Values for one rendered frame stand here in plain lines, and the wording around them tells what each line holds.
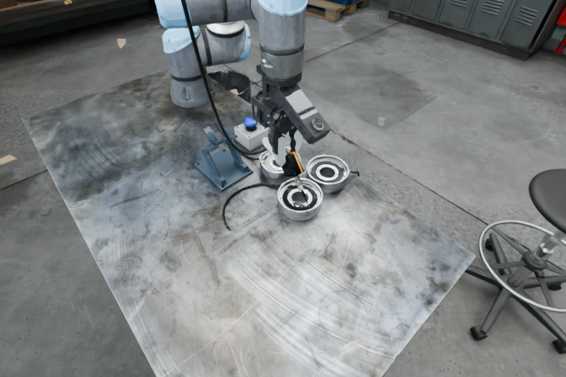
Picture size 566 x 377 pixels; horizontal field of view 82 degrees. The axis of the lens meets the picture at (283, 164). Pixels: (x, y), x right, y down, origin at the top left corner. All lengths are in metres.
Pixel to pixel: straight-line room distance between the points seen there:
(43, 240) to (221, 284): 1.49
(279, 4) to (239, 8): 0.11
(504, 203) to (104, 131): 1.99
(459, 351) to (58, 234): 1.92
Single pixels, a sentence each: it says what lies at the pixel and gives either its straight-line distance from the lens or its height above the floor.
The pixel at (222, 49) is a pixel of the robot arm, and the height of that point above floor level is 0.97.
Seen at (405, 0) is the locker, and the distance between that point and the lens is 4.33.
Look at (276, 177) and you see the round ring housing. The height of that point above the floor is 0.82.
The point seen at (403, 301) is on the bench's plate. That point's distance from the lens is 0.70.
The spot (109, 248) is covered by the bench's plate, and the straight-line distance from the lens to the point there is 0.81.
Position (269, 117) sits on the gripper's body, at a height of 1.04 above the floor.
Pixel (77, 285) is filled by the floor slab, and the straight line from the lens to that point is 1.83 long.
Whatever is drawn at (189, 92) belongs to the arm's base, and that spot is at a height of 0.85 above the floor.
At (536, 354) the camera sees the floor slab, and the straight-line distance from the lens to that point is 1.77.
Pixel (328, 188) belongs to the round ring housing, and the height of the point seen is 0.82.
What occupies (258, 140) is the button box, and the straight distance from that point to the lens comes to 0.93.
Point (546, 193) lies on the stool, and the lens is 1.36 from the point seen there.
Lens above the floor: 1.40
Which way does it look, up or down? 43 degrees down
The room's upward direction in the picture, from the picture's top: straight up
